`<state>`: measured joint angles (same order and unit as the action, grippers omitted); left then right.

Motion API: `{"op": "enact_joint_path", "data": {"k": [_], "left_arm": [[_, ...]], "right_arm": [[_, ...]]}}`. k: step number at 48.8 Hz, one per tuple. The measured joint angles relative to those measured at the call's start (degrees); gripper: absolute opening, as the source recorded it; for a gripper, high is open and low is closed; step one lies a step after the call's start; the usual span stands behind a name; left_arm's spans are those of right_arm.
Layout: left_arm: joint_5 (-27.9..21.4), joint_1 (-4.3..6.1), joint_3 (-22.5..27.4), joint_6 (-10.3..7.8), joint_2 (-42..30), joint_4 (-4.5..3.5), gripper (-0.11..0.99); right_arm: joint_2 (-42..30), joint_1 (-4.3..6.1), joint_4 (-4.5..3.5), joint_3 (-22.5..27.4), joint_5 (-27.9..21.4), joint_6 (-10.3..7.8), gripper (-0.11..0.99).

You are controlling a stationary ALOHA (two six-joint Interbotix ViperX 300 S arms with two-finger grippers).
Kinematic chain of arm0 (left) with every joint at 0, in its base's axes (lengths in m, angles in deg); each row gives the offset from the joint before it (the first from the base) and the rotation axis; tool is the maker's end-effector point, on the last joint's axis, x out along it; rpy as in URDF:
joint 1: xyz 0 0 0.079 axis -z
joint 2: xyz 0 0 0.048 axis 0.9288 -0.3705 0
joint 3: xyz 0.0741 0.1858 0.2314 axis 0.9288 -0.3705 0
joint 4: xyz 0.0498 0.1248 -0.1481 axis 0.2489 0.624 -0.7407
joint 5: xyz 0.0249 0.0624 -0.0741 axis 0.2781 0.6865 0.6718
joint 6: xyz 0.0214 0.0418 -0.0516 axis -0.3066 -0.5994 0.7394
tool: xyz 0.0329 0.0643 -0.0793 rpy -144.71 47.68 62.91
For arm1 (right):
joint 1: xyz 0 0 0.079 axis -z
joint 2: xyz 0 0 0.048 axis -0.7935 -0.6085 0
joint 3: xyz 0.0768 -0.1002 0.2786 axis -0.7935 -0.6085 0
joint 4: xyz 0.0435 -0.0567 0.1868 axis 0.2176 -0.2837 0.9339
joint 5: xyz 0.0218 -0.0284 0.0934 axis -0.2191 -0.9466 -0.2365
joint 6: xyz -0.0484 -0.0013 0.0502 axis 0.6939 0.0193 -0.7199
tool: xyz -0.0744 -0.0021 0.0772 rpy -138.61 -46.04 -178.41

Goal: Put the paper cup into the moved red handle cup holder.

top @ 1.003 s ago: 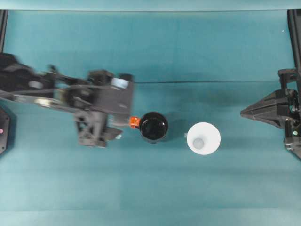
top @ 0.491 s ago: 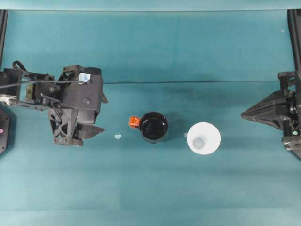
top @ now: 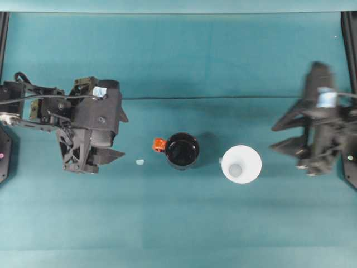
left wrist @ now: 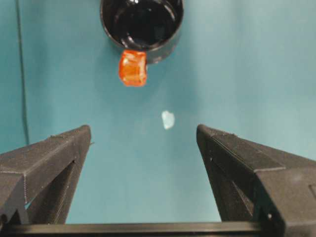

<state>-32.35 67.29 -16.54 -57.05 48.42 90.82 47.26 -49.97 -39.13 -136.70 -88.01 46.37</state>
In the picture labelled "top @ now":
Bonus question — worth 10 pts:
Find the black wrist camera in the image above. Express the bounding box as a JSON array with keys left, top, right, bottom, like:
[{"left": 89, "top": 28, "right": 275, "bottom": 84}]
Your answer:
[
  {"left": 302, "top": 61, "right": 340, "bottom": 112},
  {"left": 74, "top": 79, "right": 124, "bottom": 148}
]

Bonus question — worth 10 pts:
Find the black cup holder red handle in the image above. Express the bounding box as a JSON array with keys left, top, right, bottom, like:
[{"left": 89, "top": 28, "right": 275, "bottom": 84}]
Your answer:
[{"left": 152, "top": 132, "right": 201, "bottom": 171}]

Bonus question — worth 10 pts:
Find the blue-green table cloth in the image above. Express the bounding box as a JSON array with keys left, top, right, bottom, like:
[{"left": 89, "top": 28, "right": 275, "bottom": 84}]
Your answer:
[{"left": 0, "top": 11, "right": 357, "bottom": 268}]

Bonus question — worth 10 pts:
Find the pale blue tape piece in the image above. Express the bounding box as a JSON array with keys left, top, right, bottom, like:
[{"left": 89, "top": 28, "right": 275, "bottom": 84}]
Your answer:
[
  {"left": 317, "top": 87, "right": 337, "bottom": 108},
  {"left": 93, "top": 86, "right": 108, "bottom": 100}
]

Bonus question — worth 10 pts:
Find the white paper cup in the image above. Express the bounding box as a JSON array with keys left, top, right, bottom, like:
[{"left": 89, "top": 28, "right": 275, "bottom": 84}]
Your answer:
[{"left": 221, "top": 144, "right": 263, "bottom": 184}]

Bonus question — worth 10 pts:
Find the black frame rail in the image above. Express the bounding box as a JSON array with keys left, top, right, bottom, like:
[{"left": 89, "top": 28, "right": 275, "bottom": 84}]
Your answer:
[
  {"left": 340, "top": 11, "right": 357, "bottom": 94},
  {"left": 0, "top": 11, "right": 11, "bottom": 82}
]

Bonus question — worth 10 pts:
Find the silver carabiner clip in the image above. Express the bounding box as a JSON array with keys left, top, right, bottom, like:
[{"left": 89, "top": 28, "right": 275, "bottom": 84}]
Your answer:
[{"left": 0, "top": 112, "right": 21, "bottom": 126}]

